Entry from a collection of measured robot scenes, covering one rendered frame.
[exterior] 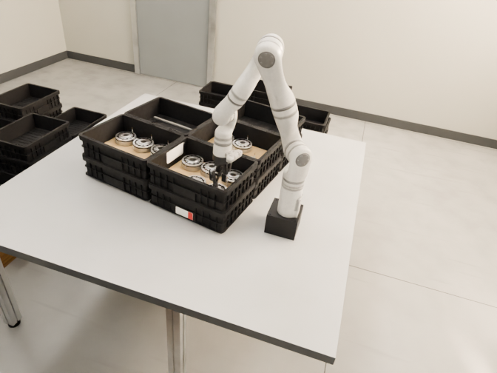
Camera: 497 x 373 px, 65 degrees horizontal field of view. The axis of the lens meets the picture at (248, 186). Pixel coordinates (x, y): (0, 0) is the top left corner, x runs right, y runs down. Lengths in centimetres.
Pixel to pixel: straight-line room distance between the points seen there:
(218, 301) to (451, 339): 154
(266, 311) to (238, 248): 32
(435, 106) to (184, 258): 371
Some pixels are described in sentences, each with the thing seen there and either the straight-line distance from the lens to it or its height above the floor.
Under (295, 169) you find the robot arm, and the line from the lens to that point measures 152.
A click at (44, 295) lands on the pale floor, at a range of 252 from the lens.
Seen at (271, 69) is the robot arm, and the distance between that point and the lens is 131.
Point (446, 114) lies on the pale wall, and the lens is 482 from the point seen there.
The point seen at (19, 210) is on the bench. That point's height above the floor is 70.
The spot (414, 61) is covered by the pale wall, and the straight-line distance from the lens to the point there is 460.
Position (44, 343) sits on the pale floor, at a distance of 232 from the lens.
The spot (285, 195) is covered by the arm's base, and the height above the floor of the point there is 91.
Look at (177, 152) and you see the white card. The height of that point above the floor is 89.
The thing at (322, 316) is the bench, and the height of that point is 70.
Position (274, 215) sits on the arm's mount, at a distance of 166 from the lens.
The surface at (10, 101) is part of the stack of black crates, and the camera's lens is 349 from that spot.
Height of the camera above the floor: 183
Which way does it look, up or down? 35 degrees down
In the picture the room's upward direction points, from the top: 7 degrees clockwise
